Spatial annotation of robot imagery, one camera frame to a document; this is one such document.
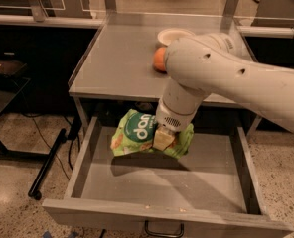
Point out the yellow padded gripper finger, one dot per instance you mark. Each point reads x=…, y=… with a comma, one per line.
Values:
x=163, y=138

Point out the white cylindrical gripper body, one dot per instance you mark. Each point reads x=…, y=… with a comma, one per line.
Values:
x=169, y=120

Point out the green rice chip bag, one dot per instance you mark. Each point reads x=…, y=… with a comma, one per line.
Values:
x=136, y=131

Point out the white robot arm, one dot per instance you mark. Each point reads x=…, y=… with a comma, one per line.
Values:
x=201, y=65

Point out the grey open top drawer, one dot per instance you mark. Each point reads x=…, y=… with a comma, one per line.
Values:
x=213, y=190

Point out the grey counter cabinet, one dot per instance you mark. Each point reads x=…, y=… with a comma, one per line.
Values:
x=117, y=65

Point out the orange fruit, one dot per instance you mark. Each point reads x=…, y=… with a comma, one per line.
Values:
x=158, y=59

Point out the white paper bowl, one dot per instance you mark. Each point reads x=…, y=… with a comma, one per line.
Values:
x=167, y=36

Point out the black metal floor bar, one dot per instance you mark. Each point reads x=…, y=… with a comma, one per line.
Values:
x=34, y=191

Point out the dark side table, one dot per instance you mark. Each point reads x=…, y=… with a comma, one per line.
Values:
x=11, y=84

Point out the metal railing bar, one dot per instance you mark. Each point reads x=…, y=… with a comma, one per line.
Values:
x=53, y=22

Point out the black metal drawer handle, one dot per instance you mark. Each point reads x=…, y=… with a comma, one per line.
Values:
x=153, y=231

